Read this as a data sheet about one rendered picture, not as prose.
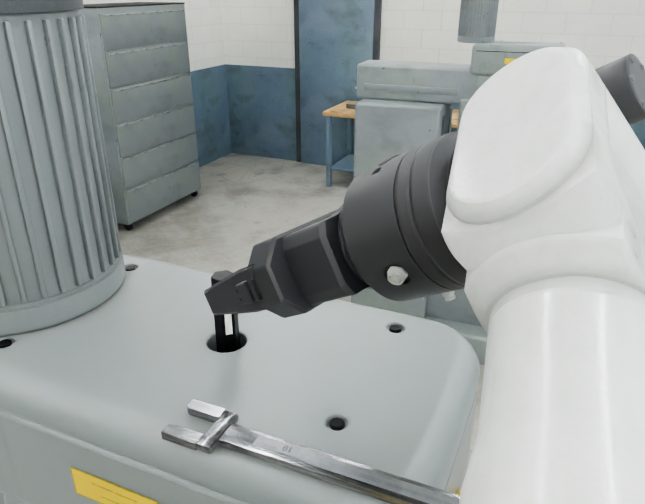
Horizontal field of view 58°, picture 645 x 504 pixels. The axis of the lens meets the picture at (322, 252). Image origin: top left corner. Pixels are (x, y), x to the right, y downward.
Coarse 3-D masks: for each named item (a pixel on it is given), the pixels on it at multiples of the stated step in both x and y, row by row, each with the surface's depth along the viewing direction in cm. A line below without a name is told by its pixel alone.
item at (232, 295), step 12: (228, 276) 41; (240, 276) 40; (216, 288) 42; (228, 288) 41; (240, 288) 39; (216, 300) 43; (228, 300) 42; (240, 300) 40; (252, 300) 39; (216, 312) 43; (228, 312) 42; (240, 312) 41; (252, 312) 41
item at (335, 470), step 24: (192, 408) 44; (216, 408) 44; (168, 432) 42; (192, 432) 42; (216, 432) 42; (240, 432) 42; (264, 456) 40; (288, 456) 40; (312, 456) 40; (336, 456) 40; (336, 480) 38; (360, 480) 38; (384, 480) 38; (408, 480) 38
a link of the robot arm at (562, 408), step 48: (576, 288) 20; (528, 336) 20; (576, 336) 19; (624, 336) 19; (528, 384) 19; (576, 384) 18; (624, 384) 18; (480, 432) 20; (528, 432) 18; (576, 432) 17; (624, 432) 17; (480, 480) 18; (528, 480) 16; (576, 480) 16; (624, 480) 16
